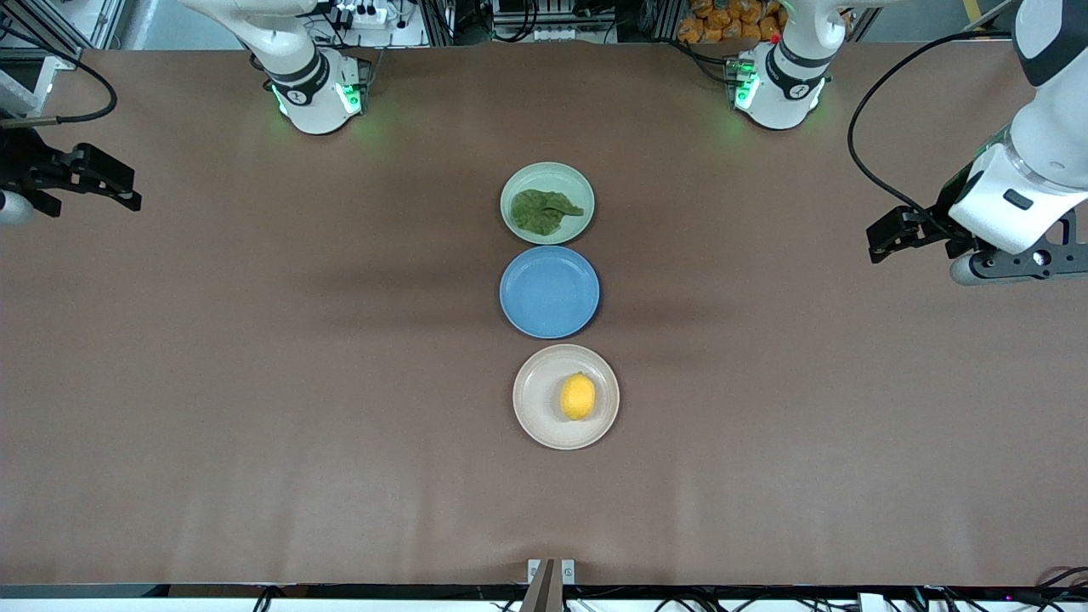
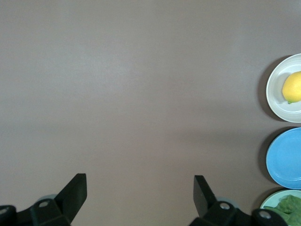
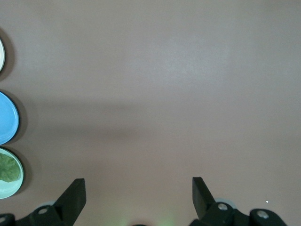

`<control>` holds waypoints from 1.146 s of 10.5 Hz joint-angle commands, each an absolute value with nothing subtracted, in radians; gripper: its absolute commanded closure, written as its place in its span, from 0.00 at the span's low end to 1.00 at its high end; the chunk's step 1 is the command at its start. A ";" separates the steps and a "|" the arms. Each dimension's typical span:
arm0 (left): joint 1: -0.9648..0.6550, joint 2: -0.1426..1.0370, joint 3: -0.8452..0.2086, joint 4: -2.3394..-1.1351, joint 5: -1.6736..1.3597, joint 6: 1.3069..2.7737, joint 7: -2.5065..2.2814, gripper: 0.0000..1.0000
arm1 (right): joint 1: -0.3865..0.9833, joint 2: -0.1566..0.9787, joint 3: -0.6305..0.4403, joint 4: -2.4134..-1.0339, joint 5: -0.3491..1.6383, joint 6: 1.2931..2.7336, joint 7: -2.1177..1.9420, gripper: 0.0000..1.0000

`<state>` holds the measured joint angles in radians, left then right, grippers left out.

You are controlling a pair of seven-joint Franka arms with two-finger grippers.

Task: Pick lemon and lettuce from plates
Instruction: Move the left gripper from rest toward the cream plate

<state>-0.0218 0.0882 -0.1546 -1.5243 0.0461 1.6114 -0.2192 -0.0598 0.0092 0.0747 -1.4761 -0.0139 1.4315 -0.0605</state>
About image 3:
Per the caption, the pale green plate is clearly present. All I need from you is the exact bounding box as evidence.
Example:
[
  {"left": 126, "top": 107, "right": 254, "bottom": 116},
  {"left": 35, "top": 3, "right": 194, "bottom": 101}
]
[{"left": 0, "top": 147, "right": 24, "bottom": 200}]

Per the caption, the blue plate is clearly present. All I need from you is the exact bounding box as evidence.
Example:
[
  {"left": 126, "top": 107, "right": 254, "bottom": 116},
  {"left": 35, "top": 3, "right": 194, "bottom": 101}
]
[{"left": 0, "top": 91, "right": 20, "bottom": 145}]

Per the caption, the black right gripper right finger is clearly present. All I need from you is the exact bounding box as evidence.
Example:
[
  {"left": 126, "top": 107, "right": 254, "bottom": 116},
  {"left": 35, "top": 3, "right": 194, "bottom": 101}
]
[{"left": 189, "top": 177, "right": 289, "bottom": 226}]

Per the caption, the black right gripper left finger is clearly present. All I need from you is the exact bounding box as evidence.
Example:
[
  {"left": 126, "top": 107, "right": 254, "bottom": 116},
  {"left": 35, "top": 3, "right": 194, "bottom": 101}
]
[{"left": 0, "top": 178, "right": 87, "bottom": 226}]

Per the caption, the green lettuce leaf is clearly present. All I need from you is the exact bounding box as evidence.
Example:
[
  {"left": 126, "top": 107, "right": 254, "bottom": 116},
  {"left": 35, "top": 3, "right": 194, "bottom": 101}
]
[{"left": 0, "top": 153, "right": 21, "bottom": 183}]

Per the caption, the beige plate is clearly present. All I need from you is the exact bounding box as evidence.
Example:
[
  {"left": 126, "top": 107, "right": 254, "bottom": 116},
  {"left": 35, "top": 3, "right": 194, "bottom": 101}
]
[{"left": 0, "top": 39, "right": 6, "bottom": 73}]

